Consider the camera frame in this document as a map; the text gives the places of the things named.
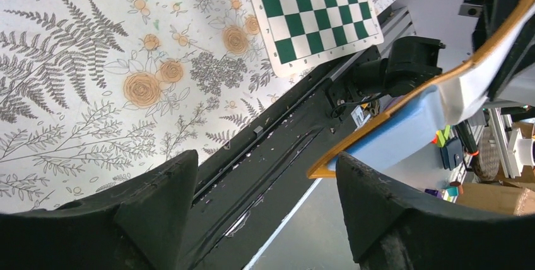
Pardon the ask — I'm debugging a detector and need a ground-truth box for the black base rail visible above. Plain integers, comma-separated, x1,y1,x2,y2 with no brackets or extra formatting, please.
178,8,414,269

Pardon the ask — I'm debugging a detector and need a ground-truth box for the floral patterned table mat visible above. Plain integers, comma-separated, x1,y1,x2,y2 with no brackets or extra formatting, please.
0,0,398,214

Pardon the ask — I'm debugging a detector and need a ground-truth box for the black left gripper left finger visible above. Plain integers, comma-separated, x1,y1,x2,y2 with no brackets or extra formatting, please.
1,150,198,269

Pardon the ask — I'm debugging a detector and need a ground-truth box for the green white chessboard mat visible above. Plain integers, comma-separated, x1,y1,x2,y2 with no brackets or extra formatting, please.
251,0,384,78

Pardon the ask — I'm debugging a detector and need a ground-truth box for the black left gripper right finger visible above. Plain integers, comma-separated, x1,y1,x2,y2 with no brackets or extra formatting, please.
336,152,534,269

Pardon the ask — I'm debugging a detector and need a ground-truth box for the orange leather card holder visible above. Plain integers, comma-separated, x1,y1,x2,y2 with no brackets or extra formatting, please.
307,8,534,179

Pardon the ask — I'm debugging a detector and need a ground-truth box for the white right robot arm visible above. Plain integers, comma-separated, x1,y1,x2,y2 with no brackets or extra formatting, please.
331,0,534,118

